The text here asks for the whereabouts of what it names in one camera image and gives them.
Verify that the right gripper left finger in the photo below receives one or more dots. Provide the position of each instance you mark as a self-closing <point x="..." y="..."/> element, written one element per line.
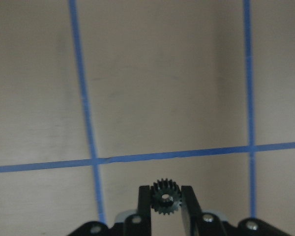
<point x="139" y="223"/>

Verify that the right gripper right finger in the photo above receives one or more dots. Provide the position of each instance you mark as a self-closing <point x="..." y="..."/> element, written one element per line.
<point x="195" y="221"/>

